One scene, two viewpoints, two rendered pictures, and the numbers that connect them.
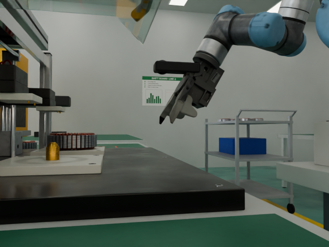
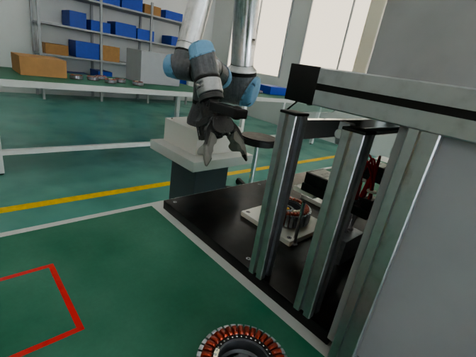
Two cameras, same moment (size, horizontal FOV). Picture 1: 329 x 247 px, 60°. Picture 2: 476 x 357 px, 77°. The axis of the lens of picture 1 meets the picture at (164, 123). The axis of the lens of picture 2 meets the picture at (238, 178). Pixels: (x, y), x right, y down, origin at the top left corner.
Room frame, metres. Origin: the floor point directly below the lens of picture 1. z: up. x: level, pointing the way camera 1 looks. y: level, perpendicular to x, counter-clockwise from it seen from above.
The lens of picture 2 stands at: (1.15, 0.68, 1.10)
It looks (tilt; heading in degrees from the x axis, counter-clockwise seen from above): 20 degrees down; 235
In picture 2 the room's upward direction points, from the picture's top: 9 degrees clockwise
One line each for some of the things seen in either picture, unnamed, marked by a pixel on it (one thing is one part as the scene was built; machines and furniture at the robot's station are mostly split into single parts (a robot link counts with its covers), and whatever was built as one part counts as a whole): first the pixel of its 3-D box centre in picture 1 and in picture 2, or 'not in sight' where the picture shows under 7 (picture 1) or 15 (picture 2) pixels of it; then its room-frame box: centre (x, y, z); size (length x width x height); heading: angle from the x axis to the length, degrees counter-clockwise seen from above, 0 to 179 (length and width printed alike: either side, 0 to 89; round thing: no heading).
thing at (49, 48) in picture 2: not in sight; (54, 48); (0.92, -6.12, 0.87); 0.40 x 0.36 x 0.17; 101
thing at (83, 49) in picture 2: not in sight; (83, 49); (0.42, -6.21, 0.92); 0.42 x 0.42 x 0.29; 12
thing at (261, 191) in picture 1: (244, 158); not in sight; (3.14, -0.88, 0.51); 1.01 x 0.60 x 1.01; 11
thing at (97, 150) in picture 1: (72, 151); (284, 219); (0.68, 0.22, 0.78); 0.15 x 0.15 x 0.01; 11
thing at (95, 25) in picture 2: not in sight; (96, 26); (0.19, -6.25, 1.37); 0.42 x 0.36 x 0.18; 103
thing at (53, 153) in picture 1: (52, 151); not in sight; (0.44, 0.17, 0.80); 0.02 x 0.02 x 0.03
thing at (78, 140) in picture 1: (72, 140); (286, 210); (0.68, 0.22, 0.80); 0.11 x 0.11 x 0.04
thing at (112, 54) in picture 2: not in sight; (106, 53); (0.00, -6.30, 0.92); 0.40 x 0.36 x 0.28; 101
